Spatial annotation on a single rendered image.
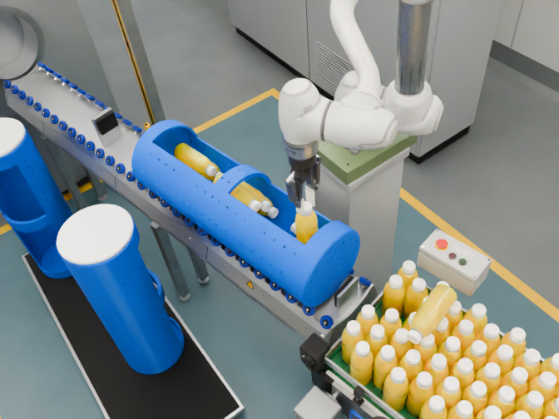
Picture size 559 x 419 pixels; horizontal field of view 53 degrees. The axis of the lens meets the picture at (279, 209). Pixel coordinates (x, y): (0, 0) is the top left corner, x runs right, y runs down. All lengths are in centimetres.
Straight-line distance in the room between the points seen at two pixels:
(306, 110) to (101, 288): 114
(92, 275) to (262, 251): 66
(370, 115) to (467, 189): 229
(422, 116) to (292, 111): 78
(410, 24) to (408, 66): 17
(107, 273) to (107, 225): 18
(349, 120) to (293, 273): 57
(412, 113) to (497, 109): 220
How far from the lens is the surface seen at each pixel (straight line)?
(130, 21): 265
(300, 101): 134
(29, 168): 273
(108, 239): 209
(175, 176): 199
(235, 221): 181
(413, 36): 182
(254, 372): 284
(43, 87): 315
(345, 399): 183
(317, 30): 386
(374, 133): 132
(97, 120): 254
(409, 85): 196
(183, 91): 443
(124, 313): 231
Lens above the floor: 256
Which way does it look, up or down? 49 degrees down
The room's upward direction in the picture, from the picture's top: 7 degrees counter-clockwise
